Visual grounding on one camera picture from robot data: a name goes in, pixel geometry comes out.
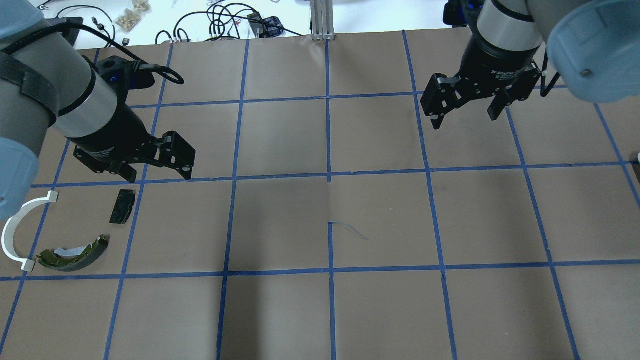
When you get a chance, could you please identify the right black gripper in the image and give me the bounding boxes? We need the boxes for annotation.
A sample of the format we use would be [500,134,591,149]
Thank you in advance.
[420,38,540,130]

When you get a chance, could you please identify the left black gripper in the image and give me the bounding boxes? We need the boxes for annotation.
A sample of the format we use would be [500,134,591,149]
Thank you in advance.
[73,107,196,183]

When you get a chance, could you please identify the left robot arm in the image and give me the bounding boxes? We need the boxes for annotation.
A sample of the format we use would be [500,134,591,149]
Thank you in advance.
[0,0,196,220]

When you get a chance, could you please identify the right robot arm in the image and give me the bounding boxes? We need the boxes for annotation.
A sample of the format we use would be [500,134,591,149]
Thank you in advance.
[420,0,640,130]

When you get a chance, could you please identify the black brake pad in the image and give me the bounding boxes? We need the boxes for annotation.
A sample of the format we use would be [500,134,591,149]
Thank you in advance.
[109,189,137,224]

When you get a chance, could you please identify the green brake shoe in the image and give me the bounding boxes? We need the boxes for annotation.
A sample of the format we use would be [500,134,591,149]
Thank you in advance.
[37,234,110,272]

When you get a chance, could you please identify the bag of small parts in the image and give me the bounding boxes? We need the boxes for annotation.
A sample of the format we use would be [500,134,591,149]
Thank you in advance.
[112,0,152,34]

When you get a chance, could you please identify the white curved plastic bracket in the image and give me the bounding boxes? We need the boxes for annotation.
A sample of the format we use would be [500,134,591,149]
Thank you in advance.
[1,190,59,272]

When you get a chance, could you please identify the black cables on table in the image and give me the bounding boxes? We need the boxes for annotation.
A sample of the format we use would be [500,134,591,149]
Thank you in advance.
[155,2,306,46]

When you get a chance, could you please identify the aluminium frame post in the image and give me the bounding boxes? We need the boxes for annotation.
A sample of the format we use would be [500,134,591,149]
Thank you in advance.
[309,0,335,41]

